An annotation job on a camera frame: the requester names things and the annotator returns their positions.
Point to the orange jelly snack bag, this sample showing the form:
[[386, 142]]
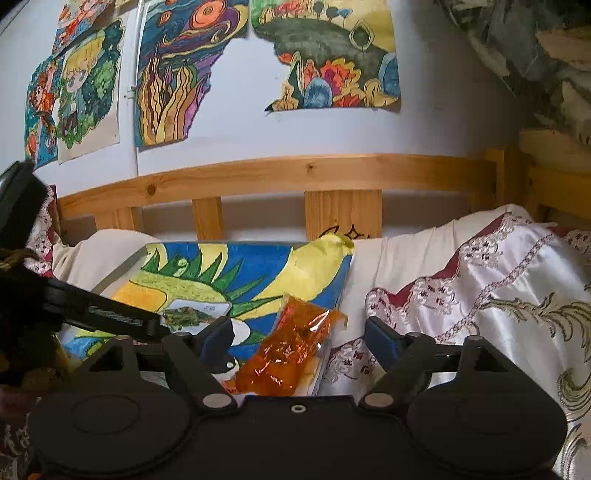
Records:
[[283, 357]]

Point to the white green seaweed snack packet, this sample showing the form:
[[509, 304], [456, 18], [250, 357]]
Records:
[[192, 316]]

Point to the blond child wall drawing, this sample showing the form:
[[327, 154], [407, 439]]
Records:
[[88, 104]]

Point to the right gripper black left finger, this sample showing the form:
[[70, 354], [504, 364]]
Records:
[[130, 406]]

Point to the white wall pipe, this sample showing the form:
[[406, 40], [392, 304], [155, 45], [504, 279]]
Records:
[[133, 83]]

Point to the anime girl wall drawing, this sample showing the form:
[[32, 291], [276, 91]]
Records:
[[76, 22]]

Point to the swirly seaweed wall drawing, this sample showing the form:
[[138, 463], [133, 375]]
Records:
[[179, 43]]

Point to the camouflage fabric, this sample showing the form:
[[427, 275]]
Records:
[[541, 52]]

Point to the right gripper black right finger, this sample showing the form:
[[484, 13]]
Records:
[[461, 408]]

